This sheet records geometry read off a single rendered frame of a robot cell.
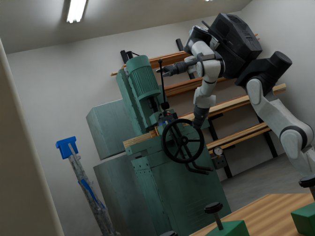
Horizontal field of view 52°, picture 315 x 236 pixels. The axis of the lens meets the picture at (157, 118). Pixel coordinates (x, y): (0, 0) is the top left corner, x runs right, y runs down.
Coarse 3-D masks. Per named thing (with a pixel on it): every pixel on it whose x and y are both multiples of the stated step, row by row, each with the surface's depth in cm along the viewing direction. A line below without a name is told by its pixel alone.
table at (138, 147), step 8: (184, 128) 226; (192, 128) 227; (200, 128) 229; (160, 136) 220; (168, 136) 212; (176, 136) 213; (136, 144) 215; (144, 144) 216; (152, 144) 218; (128, 152) 224; (136, 152) 214
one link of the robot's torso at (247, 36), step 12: (204, 24) 187; (216, 24) 186; (228, 24) 181; (240, 24) 187; (216, 36) 187; (228, 36) 182; (240, 36) 178; (252, 36) 189; (216, 48) 186; (228, 48) 182; (240, 48) 179; (252, 48) 180; (228, 60) 184; (240, 60) 181; (228, 72) 186; (240, 72) 185
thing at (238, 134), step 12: (180, 48) 526; (156, 60) 457; (168, 60) 481; (180, 60) 508; (180, 84) 456; (192, 84) 470; (168, 96) 485; (240, 96) 498; (216, 108) 465; (228, 108) 480; (240, 132) 486; (252, 132) 498; (264, 132) 553; (216, 144) 461; (228, 144) 466; (276, 156) 547; (228, 168) 509
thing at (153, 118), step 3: (159, 111) 236; (153, 114) 234; (156, 114) 234; (162, 114) 236; (150, 117) 243; (153, 117) 236; (156, 117) 234; (159, 117) 235; (162, 117) 235; (150, 120) 246; (153, 120) 239; (156, 120) 234; (153, 123) 241; (156, 123) 242
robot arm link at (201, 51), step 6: (198, 42) 172; (204, 42) 174; (192, 48) 174; (198, 48) 168; (204, 48) 165; (198, 54) 162; (204, 54) 161; (210, 54) 161; (216, 54) 161; (198, 60) 162; (204, 60) 163; (222, 60) 160; (198, 66) 160; (198, 72) 162
